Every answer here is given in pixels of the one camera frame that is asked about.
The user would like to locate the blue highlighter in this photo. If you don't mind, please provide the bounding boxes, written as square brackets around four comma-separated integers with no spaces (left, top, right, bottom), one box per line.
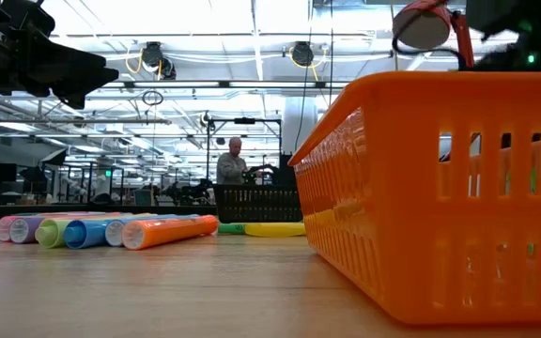
[104,214,201,248]
[62,215,178,251]

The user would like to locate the yellow-green highlighter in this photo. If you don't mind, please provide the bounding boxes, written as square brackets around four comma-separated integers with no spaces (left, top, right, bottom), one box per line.
[34,214,154,250]

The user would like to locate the purple highlighter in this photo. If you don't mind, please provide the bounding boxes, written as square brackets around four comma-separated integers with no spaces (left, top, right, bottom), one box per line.
[8,213,112,245]

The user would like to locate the pink highlighter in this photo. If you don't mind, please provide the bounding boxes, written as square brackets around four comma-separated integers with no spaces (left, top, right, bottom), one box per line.
[0,211,107,243]

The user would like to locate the green slim marker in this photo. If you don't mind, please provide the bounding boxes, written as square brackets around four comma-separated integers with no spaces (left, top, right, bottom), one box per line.
[217,222,249,236]

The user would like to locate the orange plastic basket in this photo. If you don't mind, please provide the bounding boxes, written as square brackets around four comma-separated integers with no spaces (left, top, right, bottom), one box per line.
[287,69,541,327]

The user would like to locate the yellow slim marker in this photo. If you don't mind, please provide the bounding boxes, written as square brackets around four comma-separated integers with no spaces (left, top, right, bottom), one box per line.
[243,221,307,238]

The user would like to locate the red desk lamp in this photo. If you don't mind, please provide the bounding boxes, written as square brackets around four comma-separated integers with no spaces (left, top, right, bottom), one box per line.
[391,0,477,71]

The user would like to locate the person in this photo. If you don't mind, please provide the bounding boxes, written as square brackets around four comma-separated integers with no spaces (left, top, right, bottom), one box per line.
[215,136,274,186]

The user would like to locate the black plastic basket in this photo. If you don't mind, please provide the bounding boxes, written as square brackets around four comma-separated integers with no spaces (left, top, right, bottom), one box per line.
[211,183,303,224]

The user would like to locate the black ceiling cord reel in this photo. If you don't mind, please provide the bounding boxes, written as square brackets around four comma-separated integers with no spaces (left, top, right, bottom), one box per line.
[139,40,178,82]
[289,40,317,69]

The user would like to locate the black background rig frame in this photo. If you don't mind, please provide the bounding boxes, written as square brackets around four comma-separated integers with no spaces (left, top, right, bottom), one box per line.
[206,115,284,187]

